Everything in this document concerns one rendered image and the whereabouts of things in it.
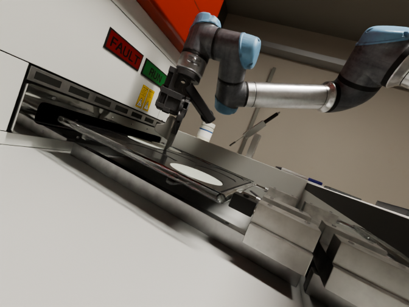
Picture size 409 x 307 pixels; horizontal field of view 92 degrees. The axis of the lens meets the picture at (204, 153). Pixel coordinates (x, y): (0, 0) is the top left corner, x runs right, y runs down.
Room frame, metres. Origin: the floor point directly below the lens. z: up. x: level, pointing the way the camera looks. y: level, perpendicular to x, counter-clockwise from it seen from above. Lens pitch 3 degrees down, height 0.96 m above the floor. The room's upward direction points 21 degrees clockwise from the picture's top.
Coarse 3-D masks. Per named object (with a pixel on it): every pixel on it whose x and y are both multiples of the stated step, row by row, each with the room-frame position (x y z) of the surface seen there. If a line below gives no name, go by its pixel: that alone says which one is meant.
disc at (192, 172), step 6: (180, 168) 0.34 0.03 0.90; (186, 168) 0.37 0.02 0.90; (192, 168) 0.39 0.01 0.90; (186, 174) 0.31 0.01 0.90; (192, 174) 0.33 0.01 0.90; (198, 174) 0.35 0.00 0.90; (204, 174) 0.38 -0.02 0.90; (204, 180) 0.32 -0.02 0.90; (210, 180) 0.34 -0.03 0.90; (216, 180) 0.36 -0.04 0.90
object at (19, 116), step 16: (32, 96) 0.36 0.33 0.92; (48, 96) 0.38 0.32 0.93; (64, 96) 0.40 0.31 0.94; (16, 112) 0.35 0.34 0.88; (32, 112) 0.36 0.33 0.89; (80, 112) 0.44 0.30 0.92; (96, 112) 0.48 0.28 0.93; (16, 128) 0.35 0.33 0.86; (32, 128) 0.37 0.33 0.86; (48, 128) 0.40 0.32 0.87; (64, 128) 0.44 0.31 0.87; (144, 128) 0.65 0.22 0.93; (96, 144) 0.51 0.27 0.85
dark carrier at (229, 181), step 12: (108, 132) 0.44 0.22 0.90; (120, 132) 0.52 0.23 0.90; (132, 144) 0.40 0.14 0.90; (144, 144) 0.47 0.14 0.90; (156, 156) 0.37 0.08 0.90; (168, 156) 0.43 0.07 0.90; (180, 156) 0.53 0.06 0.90; (192, 156) 0.66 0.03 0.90; (204, 168) 0.48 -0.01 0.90; (216, 168) 0.58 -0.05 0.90; (228, 180) 0.43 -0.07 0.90; (240, 180) 0.51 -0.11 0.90
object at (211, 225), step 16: (80, 144) 0.44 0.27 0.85; (80, 160) 0.43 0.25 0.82; (96, 160) 0.41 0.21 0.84; (112, 160) 0.41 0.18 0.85; (112, 176) 0.39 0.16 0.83; (128, 176) 0.37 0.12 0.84; (144, 192) 0.36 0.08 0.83; (160, 192) 0.35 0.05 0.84; (176, 208) 0.33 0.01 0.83; (192, 208) 0.32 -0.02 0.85; (192, 224) 0.32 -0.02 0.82; (208, 224) 0.31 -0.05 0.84; (224, 224) 0.30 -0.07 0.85; (224, 240) 0.30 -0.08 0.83; (240, 240) 0.29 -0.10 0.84; (256, 256) 0.28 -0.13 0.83; (272, 272) 0.27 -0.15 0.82; (288, 272) 0.26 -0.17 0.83
